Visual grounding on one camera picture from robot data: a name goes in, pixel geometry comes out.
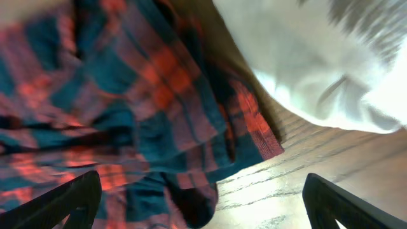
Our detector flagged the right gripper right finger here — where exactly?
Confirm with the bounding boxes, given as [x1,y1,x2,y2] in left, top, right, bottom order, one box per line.
[302,173,406,229]

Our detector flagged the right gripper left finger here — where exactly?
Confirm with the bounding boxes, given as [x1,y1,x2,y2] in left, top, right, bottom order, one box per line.
[1,170,102,229]

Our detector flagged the red navy plaid shirt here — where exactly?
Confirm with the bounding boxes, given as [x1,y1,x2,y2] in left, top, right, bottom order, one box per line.
[1,1,282,228]

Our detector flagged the white fern print cloth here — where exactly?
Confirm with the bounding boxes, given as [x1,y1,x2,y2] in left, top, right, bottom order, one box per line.
[214,0,406,134]

